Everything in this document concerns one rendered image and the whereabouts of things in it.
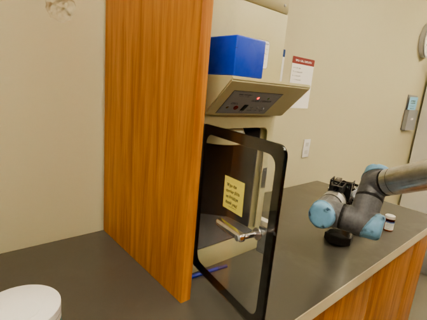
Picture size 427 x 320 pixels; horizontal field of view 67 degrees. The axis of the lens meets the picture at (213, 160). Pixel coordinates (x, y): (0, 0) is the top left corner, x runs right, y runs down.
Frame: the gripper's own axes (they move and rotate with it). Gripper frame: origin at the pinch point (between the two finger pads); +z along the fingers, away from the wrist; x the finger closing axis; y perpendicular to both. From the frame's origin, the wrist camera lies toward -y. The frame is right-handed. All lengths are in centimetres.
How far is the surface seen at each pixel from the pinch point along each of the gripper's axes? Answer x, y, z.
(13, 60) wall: 79, 40, -76
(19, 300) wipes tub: 32, -1, -101
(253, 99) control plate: 19, 34, -46
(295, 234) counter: 14.7, -20.2, -7.5
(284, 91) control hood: 14, 36, -37
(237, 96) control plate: 20, 35, -52
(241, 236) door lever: 5, 10, -72
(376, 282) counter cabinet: -15.7, -35.1, 4.4
